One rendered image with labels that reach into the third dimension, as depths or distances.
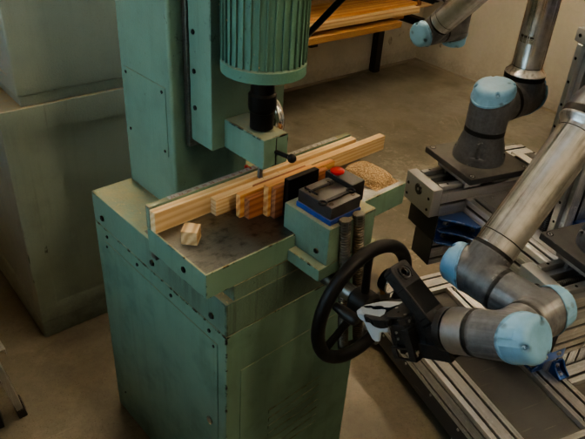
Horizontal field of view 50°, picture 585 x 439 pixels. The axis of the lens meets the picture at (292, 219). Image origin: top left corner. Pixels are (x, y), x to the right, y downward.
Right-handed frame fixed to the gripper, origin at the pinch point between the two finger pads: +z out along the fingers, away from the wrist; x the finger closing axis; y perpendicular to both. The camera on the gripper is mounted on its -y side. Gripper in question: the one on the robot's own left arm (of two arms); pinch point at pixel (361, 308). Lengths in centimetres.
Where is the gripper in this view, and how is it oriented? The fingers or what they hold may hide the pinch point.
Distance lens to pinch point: 117.4
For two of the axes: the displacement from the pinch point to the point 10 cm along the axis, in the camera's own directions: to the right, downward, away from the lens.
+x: 7.4, -3.4, 5.8
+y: 2.9, 9.4, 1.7
